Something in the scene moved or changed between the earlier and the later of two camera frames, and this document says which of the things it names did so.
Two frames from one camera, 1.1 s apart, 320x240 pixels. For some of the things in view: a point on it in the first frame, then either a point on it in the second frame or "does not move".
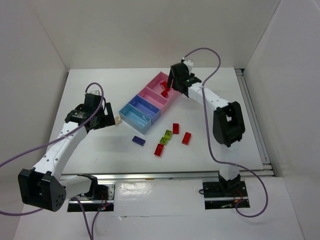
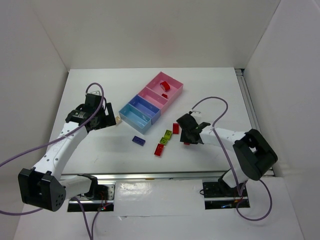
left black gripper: (106, 119) does not move
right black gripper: (175, 75) → (188, 130)
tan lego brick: (117, 119) does not move
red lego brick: (175, 128) does not move
